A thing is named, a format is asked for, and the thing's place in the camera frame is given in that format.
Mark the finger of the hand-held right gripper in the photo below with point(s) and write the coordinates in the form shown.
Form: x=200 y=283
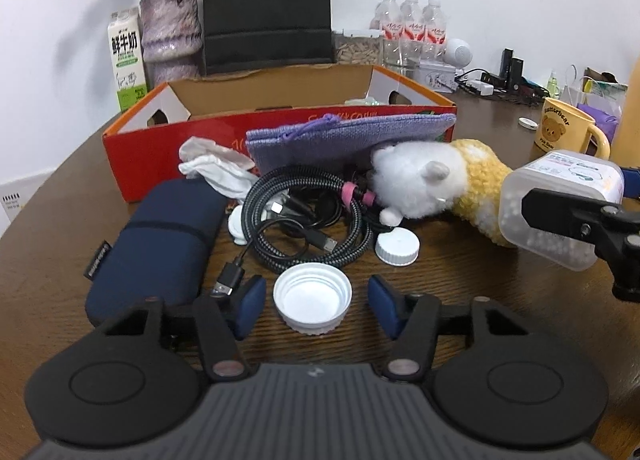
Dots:
x=565 y=217
x=632 y=183

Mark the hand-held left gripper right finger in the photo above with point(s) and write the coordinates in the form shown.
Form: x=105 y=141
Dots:
x=382 y=307

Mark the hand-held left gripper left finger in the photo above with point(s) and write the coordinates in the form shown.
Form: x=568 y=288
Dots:
x=252 y=307

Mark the clear plastic bead container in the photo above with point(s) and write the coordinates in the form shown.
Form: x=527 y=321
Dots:
x=565 y=252

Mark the large white lid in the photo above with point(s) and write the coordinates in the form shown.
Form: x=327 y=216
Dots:
x=312 y=297

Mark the small white lid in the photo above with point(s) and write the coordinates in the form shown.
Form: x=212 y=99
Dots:
x=237 y=227
x=397 y=246

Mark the navy zip case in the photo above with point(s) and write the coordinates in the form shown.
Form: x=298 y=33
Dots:
x=150 y=240

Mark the white yellow plush toy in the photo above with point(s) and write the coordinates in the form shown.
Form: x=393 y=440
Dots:
x=415 y=180

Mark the white tissue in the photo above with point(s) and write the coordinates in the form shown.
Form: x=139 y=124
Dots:
x=215 y=170

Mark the purple knitted cloth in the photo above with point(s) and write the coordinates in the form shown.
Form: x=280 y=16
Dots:
x=325 y=145

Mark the red cardboard box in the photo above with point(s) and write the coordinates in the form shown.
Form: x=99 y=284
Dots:
x=150 y=155

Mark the brown wooden desktop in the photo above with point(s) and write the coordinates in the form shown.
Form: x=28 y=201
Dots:
x=475 y=270

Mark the purple packet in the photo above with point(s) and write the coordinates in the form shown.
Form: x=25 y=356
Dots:
x=602 y=117

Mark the yellow bear mug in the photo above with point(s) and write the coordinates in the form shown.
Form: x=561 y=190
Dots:
x=560 y=130

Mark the white green paper bag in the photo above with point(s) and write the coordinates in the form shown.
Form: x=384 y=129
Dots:
x=607 y=89

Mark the small white round object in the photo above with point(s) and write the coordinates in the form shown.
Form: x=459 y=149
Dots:
x=527 y=123

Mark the small green bottle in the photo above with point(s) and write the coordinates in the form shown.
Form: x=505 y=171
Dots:
x=553 y=85

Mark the black upright device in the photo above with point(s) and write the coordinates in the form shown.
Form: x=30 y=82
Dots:
x=507 y=62
x=517 y=74

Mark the white charger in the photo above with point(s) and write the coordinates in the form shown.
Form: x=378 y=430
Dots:
x=480 y=87

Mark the white tin box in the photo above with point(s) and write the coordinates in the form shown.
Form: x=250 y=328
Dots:
x=435 y=76

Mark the white round speaker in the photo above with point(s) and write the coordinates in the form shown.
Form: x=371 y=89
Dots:
x=459 y=52

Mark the pale green wrapper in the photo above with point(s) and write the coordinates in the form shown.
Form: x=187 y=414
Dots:
x=362 y=101

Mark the clear jar of pellets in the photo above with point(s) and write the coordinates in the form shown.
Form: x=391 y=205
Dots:
x=357 y=51

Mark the white green milk carton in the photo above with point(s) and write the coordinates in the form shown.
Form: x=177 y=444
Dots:
x=125 y=60

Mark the purple ceramic vase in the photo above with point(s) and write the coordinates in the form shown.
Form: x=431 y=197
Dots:
x=170 y=40

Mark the black paper bag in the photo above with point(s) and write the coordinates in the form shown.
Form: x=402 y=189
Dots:
x=265 y=5

